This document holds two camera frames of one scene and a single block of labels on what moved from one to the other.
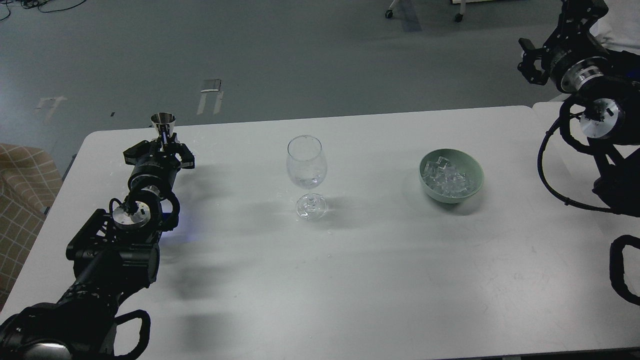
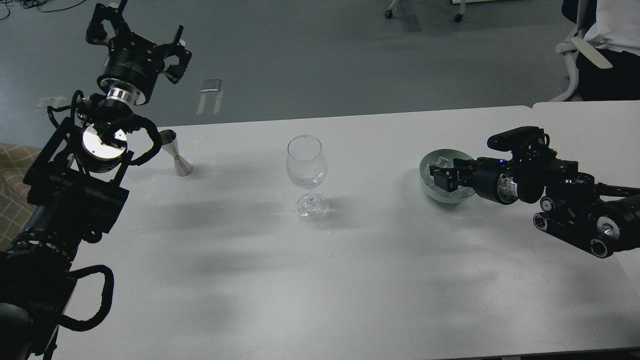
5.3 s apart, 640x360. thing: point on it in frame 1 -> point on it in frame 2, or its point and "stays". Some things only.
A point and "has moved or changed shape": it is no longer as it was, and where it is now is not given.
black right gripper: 569,43 -> 488,179
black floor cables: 29,4 stays
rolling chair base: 458,18 stays
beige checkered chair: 30,179 stays
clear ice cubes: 442,177 stays
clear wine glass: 307,166 stays
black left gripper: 158,171 -> 132,61
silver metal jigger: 164,122 has moved or changed shape
